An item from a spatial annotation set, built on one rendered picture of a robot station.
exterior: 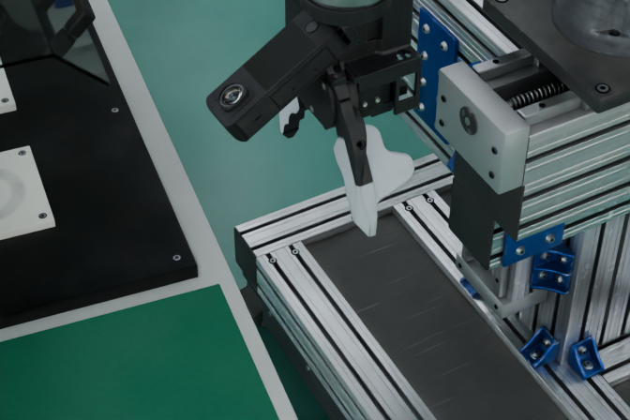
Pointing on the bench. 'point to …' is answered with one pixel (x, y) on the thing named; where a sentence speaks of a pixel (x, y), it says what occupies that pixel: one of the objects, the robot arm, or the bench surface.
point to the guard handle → (79, 22)
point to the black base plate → (85, 197)
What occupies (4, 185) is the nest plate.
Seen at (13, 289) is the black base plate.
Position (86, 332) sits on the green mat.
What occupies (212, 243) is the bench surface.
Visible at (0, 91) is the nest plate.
